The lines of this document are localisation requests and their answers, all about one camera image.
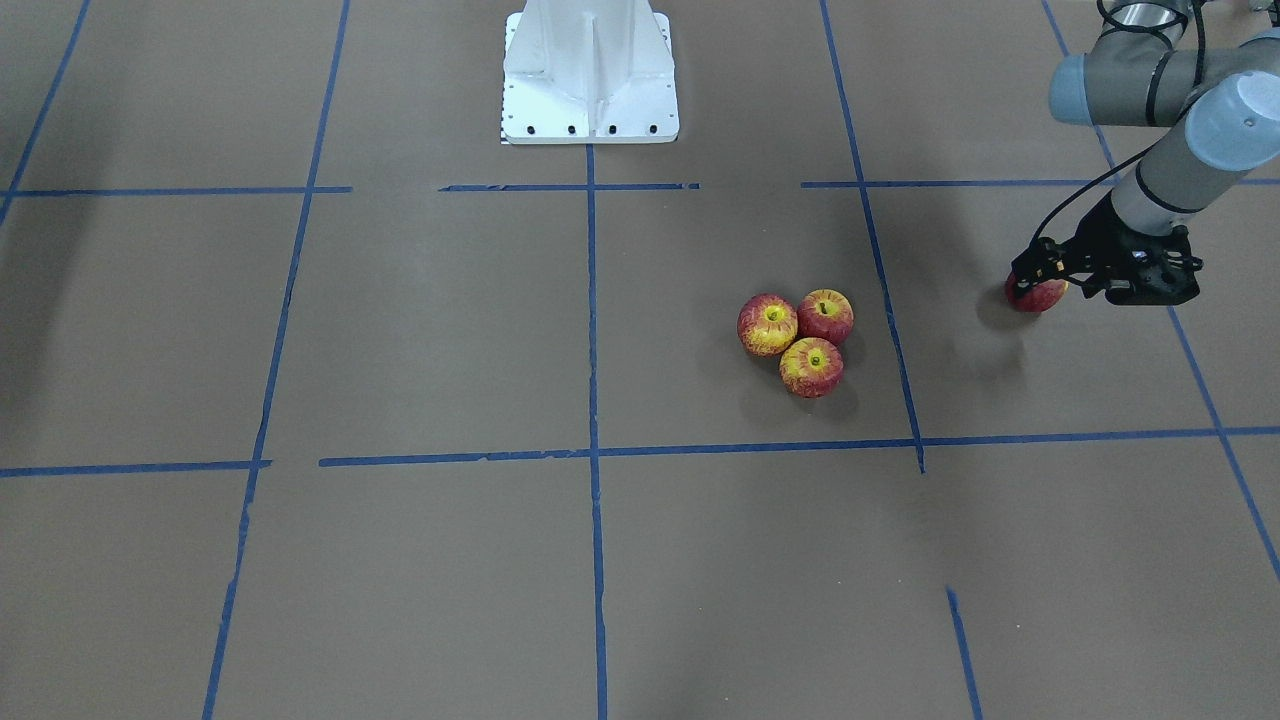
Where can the carried red yellow apple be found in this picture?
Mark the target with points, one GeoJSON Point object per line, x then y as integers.
{"type": "Point", "coordinates": [1035, 298]}

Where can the red yellow apple back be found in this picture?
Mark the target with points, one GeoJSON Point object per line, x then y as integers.
{"type": "Point", "coordinates": [827, 315]}

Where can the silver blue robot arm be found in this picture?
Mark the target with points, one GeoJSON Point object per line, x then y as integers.
{"type": "Point", "coordinates": [1219, 116]}

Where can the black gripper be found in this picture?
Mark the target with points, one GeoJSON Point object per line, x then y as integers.
{"type": "Point", "coordinates": [1097, 238]}

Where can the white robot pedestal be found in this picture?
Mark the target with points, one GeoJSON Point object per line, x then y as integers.
{"type": "Point", "coordinates": [588, 72]}

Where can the red yellow apple front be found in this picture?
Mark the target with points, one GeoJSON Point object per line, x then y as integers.
{"type": "Point", "coordinates": [811, 367]}

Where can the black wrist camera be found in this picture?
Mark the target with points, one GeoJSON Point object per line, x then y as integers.
{"type": "Point", "coordinates": [1151, 270]}

